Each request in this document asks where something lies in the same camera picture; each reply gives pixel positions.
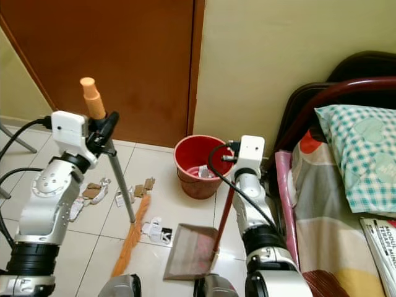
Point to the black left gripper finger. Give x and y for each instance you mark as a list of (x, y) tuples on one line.
[(110, 124)]

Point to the orange broom with grey pole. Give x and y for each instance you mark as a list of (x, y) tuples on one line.
[(122, 185)]

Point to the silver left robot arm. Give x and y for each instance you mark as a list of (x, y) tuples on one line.
[(46, 207)]

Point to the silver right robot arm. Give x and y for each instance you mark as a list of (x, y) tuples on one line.
[(260, 229)]

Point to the torn brown cardboard piece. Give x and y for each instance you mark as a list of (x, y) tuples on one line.
[(94, 190)]

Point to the small white card scrap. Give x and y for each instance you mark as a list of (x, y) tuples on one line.
[(124, 197)]

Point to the brown cardboard scrap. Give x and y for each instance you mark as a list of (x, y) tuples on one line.
[(144, 187)]

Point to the white torn paper piece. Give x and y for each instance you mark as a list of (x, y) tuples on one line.
[(77, 209)]

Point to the grey metal furniture leg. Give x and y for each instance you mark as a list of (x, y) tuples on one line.
[(17, 139)]

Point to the brown wooden door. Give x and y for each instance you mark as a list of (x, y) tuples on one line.
[(117, 43)]

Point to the white crumpled paper scrap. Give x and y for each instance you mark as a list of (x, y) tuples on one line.
[(204, 172)]

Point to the red plastic bucket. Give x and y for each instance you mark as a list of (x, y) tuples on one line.
[(198, 185)]

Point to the pink mattress edge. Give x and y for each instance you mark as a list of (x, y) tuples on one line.
[(283, 198)]

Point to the grey right robot leg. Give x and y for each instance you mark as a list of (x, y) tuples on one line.
[(216, 286)]

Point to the dark chair back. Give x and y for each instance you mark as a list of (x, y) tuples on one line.
[(306, 96)]

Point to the colourful patterned bed sheet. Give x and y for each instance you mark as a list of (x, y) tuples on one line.
[(328, 216)]

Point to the green checked pillow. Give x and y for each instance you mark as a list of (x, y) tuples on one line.
[(359, 148)]

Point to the white printed booklet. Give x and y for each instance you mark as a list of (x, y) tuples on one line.
[(382, 247)]

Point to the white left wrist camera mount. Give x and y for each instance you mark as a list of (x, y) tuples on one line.
[(68, 131)]

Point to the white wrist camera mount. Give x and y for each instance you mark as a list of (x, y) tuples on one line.
[(68, 131), (250, 151)]

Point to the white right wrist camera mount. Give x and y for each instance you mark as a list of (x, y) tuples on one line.
[(250, 151)]

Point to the dark red bed frame tube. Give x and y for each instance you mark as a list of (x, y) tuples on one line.
[(340, 90)]

